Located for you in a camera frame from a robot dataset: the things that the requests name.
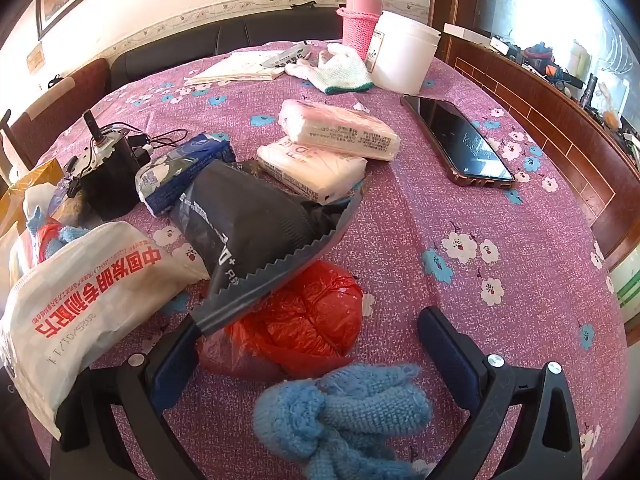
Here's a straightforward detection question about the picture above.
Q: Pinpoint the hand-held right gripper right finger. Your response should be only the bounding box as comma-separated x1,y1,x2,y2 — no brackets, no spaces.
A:
417,306,583,480

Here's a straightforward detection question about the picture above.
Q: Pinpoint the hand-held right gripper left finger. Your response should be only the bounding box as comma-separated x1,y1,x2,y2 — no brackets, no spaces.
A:
50,317,206,480

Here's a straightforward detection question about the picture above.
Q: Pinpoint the white red-printed plastic bag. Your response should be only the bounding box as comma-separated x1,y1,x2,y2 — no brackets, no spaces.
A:
0,221,211,441

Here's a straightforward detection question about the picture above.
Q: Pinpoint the blue knitted sock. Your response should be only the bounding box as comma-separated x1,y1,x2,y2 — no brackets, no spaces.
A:
252,364,433,480
27,209,91,251

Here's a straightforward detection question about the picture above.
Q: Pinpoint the red plastic bag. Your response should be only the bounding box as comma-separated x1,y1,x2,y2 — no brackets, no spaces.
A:
196,260,364,381

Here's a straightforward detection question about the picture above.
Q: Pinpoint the dark grey zip pouch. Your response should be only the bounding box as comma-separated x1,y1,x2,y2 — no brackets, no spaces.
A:
169,160,366,337

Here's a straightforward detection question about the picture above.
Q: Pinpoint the yellow cardboard box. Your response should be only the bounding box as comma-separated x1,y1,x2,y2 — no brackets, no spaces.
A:
0,158,66,241

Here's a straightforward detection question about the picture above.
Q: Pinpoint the purple floral tablecloth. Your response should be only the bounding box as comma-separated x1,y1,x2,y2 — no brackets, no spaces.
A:
20,40,631,480

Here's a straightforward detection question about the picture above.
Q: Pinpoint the green white carton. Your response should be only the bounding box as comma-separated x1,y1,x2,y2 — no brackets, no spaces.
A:
607,247,640,311

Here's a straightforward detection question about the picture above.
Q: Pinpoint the black round device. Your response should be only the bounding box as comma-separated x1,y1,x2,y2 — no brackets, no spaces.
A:
62,109,151,221

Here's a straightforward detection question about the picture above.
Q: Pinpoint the black smartphone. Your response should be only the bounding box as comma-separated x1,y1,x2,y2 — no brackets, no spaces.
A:
400,94,517,189

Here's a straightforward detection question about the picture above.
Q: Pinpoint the blue tissue pack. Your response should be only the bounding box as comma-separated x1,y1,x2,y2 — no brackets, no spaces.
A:
135,133,237,217

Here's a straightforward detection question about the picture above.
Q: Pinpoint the white tissue pack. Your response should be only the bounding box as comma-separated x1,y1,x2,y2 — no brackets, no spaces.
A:
256,136,368,205

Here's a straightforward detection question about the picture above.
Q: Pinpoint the pink tissue pack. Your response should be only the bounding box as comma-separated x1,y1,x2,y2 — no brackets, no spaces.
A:
277,99,401,162

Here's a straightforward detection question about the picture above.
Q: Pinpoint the brown wooden sideboard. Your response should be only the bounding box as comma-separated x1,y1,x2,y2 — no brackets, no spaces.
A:
432,0,640,261

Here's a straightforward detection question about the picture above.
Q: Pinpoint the black chair back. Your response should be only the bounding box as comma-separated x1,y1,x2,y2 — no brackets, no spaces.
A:
0,109,16,181

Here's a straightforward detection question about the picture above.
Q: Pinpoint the brown armchair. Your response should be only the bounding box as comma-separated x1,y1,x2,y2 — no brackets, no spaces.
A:
10,57,111,171

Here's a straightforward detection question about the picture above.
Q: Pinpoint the white green-cuffed work glove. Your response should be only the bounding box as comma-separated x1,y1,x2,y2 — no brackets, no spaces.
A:
285,43,375,95

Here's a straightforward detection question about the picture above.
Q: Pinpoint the white plastic jar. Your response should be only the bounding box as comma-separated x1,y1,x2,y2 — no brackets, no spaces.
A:
365,10,442,95

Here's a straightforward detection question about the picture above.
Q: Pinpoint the pile of assorted tools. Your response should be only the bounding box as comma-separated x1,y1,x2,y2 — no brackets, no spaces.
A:
490,32,640,161

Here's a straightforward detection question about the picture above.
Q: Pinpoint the stack of white papers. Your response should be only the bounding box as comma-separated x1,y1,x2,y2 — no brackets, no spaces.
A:
184,50,296,86

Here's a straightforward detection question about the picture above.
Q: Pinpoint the white flat box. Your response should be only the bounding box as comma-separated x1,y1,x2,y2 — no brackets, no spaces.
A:
442,22,493,43

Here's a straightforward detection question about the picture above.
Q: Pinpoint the pink thermos with knit sleeve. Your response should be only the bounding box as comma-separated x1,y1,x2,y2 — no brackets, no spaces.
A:
336,0,385,61

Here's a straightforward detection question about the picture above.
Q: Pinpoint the black cable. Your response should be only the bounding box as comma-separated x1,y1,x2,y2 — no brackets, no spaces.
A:
127,129,188,153

